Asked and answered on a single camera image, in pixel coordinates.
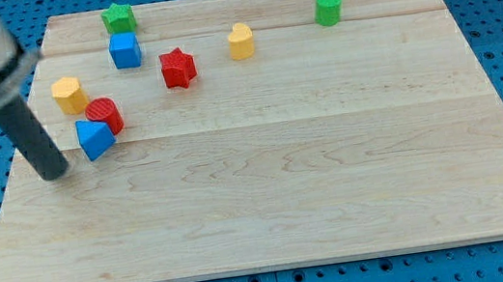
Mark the red cylinder block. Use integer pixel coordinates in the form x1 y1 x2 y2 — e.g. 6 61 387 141
85 97 124 135

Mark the blue triangle block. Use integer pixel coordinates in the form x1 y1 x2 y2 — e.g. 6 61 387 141
75 121 116 162

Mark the blue cube block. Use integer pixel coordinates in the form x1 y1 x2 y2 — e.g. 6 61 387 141
109 32 142 70

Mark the green cylinder block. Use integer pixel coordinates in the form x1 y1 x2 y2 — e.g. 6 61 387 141
314 0 342 27

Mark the yellow heart block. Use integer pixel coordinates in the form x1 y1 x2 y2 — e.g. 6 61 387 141
227 23 255 60

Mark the wooden board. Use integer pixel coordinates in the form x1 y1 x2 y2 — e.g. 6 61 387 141
0 0 503 282

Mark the yellow hexagon block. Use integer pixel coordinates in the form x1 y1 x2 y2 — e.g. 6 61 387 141
50 76 90 115

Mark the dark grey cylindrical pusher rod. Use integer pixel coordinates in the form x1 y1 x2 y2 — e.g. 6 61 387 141
0 97 69 182

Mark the green star block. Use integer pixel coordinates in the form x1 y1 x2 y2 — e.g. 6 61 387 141
100 3 137 35

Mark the red star block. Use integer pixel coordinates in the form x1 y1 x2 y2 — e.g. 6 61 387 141
158 47 198 89

